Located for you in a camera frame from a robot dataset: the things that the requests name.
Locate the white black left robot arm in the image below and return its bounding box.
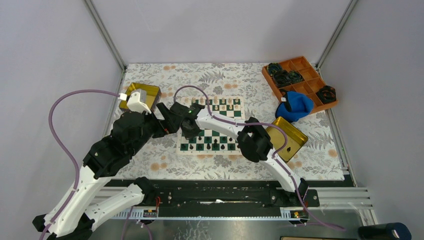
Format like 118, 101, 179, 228
32, 103, 187, 240

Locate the dark cylinder bottle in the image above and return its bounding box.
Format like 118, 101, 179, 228
358, 222, 412, 240

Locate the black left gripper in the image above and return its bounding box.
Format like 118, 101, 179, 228
129, 102, 184, 156

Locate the black hexagonal part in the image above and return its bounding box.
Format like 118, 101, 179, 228
315, 85, 337, 105

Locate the gold tin box right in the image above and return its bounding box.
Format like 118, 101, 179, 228
266, 117, 309, 163

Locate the orange compartment tray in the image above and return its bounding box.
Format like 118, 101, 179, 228
261, 56, 339, 114

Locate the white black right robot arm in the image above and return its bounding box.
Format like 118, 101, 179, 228
162, 102, 309, 206

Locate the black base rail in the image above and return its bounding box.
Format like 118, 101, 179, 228
114, 178, 354, 220

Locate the green white chess board mat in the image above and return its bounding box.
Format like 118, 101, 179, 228
176, 96, 245, 155

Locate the gold tin lid left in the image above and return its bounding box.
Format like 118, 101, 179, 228
118, 82, 162, 114

